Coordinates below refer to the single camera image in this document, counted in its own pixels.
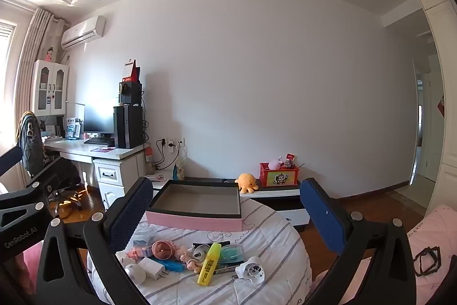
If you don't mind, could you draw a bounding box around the white wardrobe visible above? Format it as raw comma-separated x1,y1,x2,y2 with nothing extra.
394,0,457,220

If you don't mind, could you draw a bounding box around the white round paw-print gadget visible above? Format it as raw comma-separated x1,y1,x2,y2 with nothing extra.
235,257,267,283

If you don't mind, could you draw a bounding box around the red and white box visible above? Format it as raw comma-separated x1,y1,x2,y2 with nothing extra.
122,59,141,83

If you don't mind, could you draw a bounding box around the black card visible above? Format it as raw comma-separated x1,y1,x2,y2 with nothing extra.
192,240,231,250

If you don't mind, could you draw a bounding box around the yellow highlighter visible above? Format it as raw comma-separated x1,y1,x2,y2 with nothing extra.
197,242,223,286

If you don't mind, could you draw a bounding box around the white glass-door cabinet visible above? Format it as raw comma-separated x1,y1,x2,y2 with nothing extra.
32,60,70,117

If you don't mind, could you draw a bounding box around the rose gold jar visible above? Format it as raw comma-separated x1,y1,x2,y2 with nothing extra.
152,241,176,261

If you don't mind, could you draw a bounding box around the blue highlighter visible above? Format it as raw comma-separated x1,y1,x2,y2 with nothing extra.
152,257,186,272

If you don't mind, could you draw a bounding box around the black speaker box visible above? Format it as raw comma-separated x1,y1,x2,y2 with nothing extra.
119,81,143,105

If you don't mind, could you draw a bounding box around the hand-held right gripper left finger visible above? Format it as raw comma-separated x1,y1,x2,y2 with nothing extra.
36,177,154,305

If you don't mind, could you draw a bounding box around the pink bedsheet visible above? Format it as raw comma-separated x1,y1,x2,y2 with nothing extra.
21,242,48,292

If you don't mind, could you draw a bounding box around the beige curtain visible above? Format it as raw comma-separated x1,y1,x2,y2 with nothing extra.
17,8,65,120

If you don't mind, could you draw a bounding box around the blue boxed item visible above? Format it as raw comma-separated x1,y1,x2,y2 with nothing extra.
66,117,82,140

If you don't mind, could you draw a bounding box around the pink box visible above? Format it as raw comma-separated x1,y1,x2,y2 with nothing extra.
146,179,243,232

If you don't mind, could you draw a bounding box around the window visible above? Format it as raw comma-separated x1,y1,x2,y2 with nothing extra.
0,19,17,86

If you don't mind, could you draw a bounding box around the computer monitor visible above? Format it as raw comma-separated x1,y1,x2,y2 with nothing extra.
83,99,115,135

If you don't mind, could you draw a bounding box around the black office chair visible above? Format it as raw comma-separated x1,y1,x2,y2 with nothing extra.
19,112,87,214

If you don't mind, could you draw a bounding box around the white desk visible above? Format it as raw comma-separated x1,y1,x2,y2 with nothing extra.
43,138,151,210

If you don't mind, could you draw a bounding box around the small doll figure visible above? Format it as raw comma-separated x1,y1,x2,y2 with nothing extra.
180,247,204,272

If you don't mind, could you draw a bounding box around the red toy crate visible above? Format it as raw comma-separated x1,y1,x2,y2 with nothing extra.
259,162,300,187

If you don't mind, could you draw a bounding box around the pink block toy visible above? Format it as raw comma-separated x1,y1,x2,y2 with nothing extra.
125,246,151,260

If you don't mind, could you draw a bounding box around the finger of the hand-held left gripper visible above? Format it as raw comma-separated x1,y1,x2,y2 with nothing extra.
0,157,71,229
0,145,25,181

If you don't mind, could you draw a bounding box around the white charger plug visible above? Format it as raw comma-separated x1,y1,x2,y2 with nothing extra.
137,257,168,280

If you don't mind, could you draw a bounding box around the white wall socket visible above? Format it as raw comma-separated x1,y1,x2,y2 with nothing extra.
157,137,186,149

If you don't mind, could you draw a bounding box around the white door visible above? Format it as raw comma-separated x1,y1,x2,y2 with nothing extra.
410,58,421,185

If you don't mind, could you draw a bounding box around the black power cable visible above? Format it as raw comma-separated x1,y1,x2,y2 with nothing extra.
155,141,181,172

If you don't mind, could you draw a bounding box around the orange-capped bottle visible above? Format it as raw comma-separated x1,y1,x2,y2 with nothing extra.
145,147,156,174

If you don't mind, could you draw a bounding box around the pink printed pillow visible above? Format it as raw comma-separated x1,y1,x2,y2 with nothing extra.
406,203,457,296

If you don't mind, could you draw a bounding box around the white air conditioner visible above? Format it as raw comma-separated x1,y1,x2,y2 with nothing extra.
61,15,107,50

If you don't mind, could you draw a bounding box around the white bulb-shaped toy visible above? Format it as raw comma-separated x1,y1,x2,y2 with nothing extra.
124,264,147,283

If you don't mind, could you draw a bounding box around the low black-topped cabinet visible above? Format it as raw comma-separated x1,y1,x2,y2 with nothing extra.
150,176,311,231

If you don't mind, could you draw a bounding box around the black computer tower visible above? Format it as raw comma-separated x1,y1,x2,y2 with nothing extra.
113,105,144,149

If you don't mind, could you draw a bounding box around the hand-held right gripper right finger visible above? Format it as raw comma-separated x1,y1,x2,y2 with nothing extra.
300,178,418,305

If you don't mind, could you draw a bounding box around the teal clear case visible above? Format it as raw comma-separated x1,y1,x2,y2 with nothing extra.
219,244,247,265

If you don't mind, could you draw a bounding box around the orange octopus plush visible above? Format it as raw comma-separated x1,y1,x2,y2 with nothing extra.
234,173,259,194

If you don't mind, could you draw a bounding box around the dark printed jacket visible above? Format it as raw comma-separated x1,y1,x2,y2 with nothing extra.
19,112,46,178

